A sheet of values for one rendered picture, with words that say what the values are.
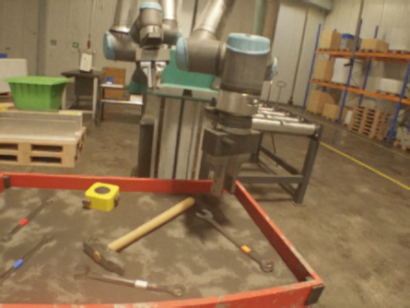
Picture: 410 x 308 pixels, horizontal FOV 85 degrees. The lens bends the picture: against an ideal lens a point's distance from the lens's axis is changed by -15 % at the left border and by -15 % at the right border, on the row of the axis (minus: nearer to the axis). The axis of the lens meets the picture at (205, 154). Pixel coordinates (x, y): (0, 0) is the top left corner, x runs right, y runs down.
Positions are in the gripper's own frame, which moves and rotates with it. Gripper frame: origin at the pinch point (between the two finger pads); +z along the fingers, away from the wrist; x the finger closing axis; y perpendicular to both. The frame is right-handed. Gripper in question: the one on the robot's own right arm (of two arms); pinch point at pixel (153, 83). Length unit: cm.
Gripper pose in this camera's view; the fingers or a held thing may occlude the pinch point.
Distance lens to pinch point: 101.6
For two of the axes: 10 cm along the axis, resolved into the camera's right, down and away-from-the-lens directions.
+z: 0.9, 10.0, -0.4
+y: -2.9, 0.6, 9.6
